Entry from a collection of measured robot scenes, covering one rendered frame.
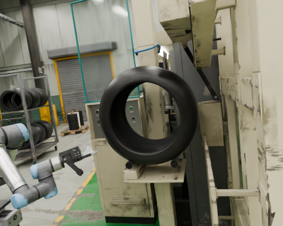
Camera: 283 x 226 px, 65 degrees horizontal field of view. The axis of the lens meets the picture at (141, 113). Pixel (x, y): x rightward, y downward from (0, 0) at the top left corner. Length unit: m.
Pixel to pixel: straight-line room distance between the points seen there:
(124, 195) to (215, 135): 1.18
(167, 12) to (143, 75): 0.37
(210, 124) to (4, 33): 12.07
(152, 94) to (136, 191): 1.05
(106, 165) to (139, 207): 0.52
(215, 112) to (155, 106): 0.42
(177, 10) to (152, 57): 0.67
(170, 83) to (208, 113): 0.46
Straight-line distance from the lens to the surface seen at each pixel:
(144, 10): 1.73
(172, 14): 1.04
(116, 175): 2.30
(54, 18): 11.92
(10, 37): 12.81
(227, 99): 1.59
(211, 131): 1.60
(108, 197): 2.45
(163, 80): 1.23
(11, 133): 1.47
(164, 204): 1.91
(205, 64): 1.49
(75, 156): 1.32
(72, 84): 11.28
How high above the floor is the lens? 1.38
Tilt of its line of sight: 7 degrees down
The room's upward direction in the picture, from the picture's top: 7 degrees counter-clockwise
